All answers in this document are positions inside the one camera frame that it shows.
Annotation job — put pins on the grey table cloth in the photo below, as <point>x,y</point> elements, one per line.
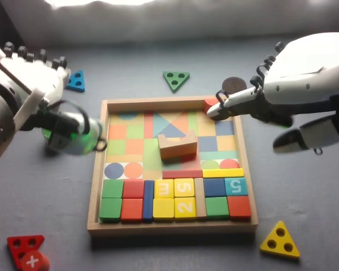
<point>299,197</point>

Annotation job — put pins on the blue triangle three holes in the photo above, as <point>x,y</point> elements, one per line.
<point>75,79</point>

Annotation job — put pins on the green triangle three holes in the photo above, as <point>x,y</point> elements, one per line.
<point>175,78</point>

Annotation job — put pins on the yellow triangle three holes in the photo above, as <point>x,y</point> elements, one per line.
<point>279,240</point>

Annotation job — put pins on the white backdrop sheet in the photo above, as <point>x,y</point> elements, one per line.
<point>158,19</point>

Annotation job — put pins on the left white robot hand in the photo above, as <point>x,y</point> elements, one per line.
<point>45,76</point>

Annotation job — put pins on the red cylinder white cross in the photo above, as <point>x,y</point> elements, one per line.
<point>34,262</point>

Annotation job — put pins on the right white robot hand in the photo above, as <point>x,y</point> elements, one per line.
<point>299,73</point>

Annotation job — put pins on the wooden puzzle tray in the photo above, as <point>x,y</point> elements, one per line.
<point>169,229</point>

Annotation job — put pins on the brown round cookie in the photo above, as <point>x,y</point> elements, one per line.
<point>234,84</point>

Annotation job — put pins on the red triangle three holes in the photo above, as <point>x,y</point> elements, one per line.
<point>24,248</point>

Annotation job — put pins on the small red block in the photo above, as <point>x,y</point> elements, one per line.
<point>210,103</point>

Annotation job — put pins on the natural wood long bar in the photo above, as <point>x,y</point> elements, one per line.
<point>200,197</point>

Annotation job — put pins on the natural wooden bridge block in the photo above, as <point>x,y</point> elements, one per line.
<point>176,148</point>

